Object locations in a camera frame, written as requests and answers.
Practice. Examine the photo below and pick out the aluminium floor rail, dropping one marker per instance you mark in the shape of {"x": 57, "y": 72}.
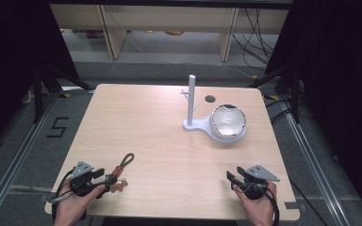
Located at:
{"x": 15, "y": 160}
{"x": 314, "y": 169}

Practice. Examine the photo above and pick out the grey tape strip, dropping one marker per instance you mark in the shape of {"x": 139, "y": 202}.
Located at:
{"x": 295, "y": 206}

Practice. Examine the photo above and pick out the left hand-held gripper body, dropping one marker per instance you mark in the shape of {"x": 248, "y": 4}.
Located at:
{"x": 81, "y": 180}

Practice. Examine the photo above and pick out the yellow round object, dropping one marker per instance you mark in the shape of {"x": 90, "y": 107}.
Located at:
{"x": 173, "y": 32}

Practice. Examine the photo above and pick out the person's left hand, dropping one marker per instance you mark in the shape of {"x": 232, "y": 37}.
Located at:
{"x": 72, "y": 207}

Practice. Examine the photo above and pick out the light wooden desk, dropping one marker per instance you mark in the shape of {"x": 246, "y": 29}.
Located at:
{"x": 169, "y": 19}

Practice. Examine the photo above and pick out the black curtain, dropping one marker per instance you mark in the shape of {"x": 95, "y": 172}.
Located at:
{"x": 339, "y": 78}
{"x": 9, "y": 62}

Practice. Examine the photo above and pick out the black metal stand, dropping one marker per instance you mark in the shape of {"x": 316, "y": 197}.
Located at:
{"x": 293, "y": 94}
{"x": 39, "y": 94}

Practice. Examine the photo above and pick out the white stand with pole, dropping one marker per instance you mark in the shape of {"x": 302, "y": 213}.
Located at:
{"x": 191, "y": 103}

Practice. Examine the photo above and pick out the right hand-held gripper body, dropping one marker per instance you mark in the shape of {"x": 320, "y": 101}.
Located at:
{"x": 255, "y": 183}

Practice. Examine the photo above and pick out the person's right hand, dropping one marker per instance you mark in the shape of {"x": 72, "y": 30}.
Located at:
{"x": 260, "y": 210}

